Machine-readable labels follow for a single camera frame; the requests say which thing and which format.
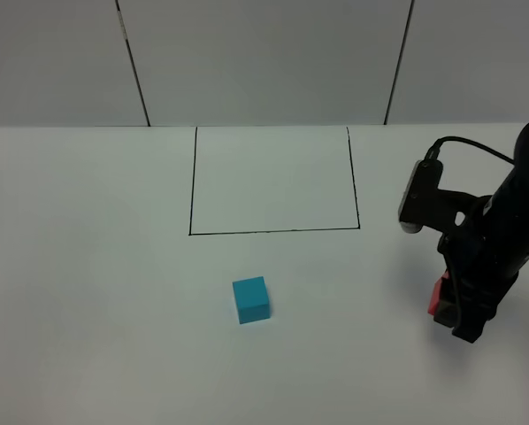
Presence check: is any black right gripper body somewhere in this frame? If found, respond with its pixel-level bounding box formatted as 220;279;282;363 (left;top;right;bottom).
438;194;529;310

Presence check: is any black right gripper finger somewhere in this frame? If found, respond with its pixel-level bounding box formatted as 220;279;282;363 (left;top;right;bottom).
433;276;460;329
451;302;497;343

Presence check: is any red cube block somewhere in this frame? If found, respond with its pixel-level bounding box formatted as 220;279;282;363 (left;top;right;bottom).
427;270;449;316

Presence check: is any blue cube block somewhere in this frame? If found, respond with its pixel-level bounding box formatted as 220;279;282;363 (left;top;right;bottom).
233;276;272;324

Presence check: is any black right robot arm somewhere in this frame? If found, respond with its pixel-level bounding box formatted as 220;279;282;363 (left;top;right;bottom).
434;123;529;343

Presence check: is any black right camera cable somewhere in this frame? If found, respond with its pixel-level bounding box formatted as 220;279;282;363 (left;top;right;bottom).
423;135;516;166

